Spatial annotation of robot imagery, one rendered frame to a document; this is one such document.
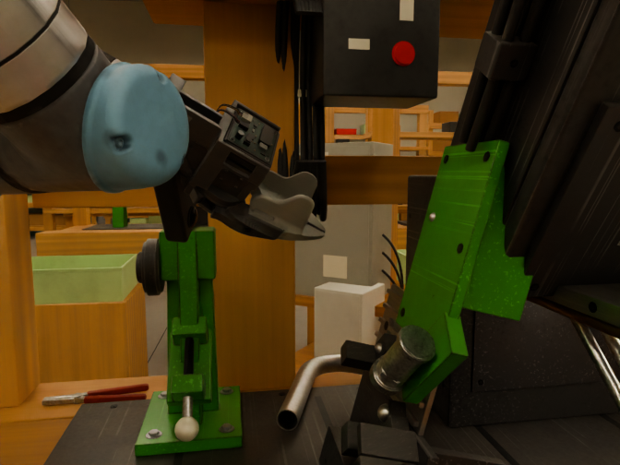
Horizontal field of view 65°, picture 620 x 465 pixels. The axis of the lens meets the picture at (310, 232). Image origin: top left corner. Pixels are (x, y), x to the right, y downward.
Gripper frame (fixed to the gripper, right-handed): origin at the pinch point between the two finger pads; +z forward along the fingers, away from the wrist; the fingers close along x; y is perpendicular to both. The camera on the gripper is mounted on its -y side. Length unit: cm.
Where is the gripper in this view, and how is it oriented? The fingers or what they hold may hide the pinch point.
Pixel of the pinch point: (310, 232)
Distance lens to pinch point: 53.0
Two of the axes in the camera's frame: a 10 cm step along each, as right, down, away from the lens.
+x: 1.0, -6.9, 7.1
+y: 5.5, -5.6, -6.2
